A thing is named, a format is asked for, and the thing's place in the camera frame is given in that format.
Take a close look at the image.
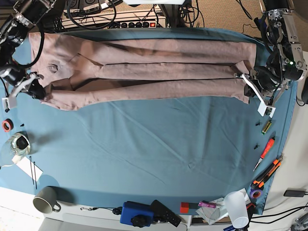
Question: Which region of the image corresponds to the white power strip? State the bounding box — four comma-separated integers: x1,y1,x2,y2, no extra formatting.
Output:
72,8,167,28

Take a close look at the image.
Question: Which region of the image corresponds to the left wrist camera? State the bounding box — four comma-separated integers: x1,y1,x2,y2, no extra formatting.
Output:
2,73,37,109

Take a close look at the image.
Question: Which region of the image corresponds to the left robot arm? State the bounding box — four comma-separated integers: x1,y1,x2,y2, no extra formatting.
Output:
33,0,307,110

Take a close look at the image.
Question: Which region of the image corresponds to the blue table cloth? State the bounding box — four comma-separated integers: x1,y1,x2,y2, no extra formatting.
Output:
0,27,300,216

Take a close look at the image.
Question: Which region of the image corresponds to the red tape roll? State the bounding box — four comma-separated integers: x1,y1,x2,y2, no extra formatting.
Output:
1,118,13,132

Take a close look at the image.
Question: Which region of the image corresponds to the red black block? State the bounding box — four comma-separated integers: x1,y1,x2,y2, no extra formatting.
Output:
180,202,200,214

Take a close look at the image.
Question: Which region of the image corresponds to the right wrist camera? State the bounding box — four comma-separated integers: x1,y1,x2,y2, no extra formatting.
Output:
243,78,276,118

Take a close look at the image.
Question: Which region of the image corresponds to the yellow green battery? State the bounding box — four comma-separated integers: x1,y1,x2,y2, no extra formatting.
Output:
261,118,272,135

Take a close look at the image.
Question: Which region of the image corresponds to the orange screwdriver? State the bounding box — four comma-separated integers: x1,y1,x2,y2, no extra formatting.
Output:
253,137,275,171

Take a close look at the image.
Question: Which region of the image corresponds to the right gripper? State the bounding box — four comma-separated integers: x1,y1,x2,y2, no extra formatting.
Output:
0,68,46,99

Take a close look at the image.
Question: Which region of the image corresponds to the pink T-shirt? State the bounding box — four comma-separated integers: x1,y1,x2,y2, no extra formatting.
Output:
28,32,257,111

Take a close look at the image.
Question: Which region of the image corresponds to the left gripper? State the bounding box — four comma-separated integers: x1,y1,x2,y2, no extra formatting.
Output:
245,66,281,93

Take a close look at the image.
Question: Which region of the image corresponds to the black cable tie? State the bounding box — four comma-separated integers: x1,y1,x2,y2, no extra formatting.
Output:
29,156,37,189

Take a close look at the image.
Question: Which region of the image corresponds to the blue box with knob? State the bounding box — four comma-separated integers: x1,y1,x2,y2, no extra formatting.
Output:
120,201,154,228

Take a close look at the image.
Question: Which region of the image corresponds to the orange utility knife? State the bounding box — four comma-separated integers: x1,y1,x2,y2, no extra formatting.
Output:
250,156,283,190

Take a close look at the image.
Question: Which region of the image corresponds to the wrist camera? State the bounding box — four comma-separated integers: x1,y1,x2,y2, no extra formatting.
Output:
243,78,276,118
2,73,37,109

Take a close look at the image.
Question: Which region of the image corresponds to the translucent plastic cup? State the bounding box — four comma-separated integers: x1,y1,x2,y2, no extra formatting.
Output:
224,191,249,229

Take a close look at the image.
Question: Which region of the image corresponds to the blue black clamp handle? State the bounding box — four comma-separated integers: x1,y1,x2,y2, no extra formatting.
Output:
254,17,267,32

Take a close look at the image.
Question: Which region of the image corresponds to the grey ceramic mug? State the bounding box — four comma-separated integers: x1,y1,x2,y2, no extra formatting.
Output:
33,186,61,214

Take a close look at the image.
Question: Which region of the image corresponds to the white paper card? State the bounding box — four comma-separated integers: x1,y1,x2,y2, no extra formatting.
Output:
16,157,43,181

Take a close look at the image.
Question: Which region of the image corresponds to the black power adapter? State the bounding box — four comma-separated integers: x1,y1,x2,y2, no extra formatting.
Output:
283,189,308,198

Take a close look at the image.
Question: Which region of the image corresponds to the clear tape roll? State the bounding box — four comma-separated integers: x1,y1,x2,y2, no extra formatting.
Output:
0,132,31,168

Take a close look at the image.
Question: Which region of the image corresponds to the purple tape roll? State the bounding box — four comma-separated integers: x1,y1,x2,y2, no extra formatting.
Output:
250,189,263,199

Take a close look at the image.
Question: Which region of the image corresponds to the black remote control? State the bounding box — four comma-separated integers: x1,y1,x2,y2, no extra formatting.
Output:
150,200,181,227

